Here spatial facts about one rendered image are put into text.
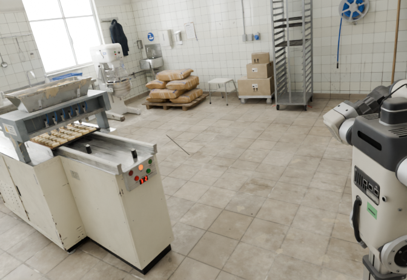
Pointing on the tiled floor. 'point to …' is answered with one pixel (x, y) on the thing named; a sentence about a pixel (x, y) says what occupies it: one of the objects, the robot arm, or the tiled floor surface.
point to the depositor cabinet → (43, 193)
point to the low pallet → (175, 103)
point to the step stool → (223, 87)
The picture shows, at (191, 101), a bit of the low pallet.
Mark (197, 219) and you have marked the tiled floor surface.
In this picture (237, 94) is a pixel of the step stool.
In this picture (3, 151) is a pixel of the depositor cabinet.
